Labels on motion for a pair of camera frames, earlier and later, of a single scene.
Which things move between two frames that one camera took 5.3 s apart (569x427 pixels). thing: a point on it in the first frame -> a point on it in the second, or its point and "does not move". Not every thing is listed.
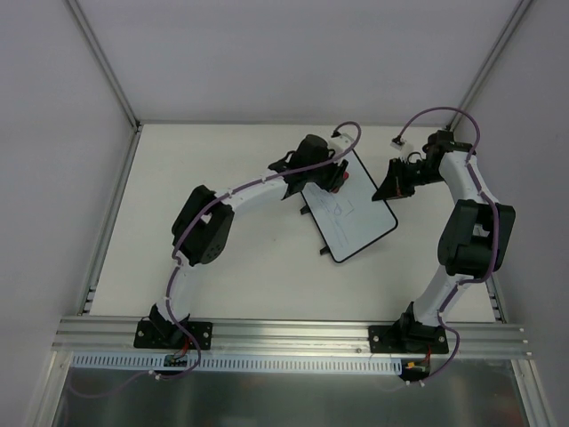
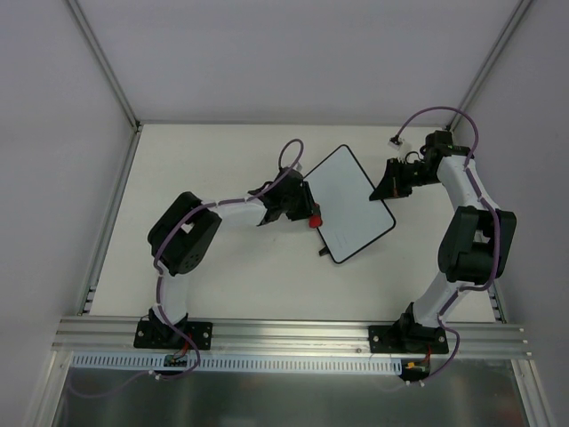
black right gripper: [404, 173] does not move
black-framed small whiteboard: [349, 220] does not move
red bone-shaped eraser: [336, 189] -> [315, 220]
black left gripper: [337, 173] -> [305, 200]
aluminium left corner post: [104, 62] does not move
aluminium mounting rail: [114, 336] does not move
